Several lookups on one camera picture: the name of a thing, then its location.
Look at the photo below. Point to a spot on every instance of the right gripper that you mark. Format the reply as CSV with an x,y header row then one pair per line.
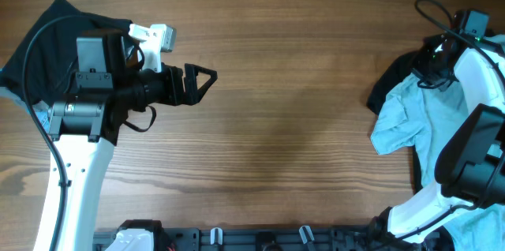
x,y
425,51

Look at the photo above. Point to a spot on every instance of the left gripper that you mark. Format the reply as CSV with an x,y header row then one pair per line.
x,y
174,97

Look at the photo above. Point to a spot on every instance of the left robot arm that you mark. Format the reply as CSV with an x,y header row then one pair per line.
x,y
84,128

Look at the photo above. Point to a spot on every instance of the black garment right pile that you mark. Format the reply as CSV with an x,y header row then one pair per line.
x,y
403,119

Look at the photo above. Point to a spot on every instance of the folded black garment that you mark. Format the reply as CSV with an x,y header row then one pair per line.
x,y
54,55

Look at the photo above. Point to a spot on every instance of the folded blue denim garment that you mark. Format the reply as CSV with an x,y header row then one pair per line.
x,y
39,117

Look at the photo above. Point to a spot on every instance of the folded grey garment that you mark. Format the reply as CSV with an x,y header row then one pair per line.
x,y
6,93

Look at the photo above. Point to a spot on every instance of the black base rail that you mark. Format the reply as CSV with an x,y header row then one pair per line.
x,y
339,238

